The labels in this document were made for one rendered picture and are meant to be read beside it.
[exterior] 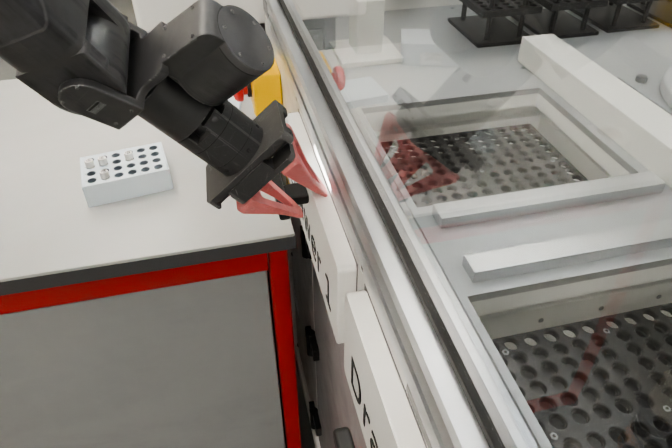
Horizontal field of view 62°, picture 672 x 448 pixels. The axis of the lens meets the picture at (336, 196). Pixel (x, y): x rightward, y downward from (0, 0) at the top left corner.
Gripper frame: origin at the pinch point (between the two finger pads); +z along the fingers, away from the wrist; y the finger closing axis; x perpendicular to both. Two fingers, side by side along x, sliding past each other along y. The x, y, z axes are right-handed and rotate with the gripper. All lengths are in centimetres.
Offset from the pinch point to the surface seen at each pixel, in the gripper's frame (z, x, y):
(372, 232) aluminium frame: -3.1, -13.7, 6.8
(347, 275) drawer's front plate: 1.5, -10.9, 1.0
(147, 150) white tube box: -4.3, 33.3, -24.0
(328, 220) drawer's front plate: 0.5, -4.4, 1.3
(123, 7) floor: 22, 350, -118
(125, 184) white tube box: -5.5, 26.1, -26.8
